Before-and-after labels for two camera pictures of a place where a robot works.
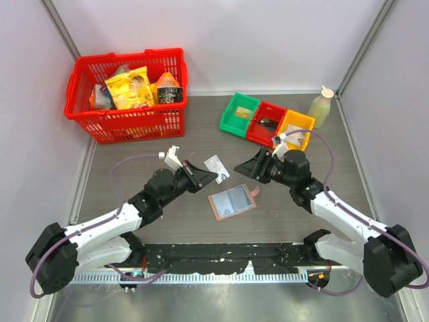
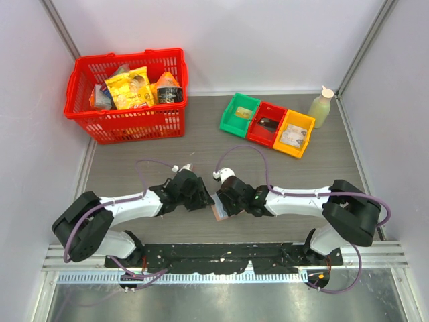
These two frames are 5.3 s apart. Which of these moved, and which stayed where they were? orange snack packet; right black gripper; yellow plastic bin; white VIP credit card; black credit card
Moved: right black gripper
Stayed: black credit card; orange snack packet; yellow plastic bin; white VIP credit card
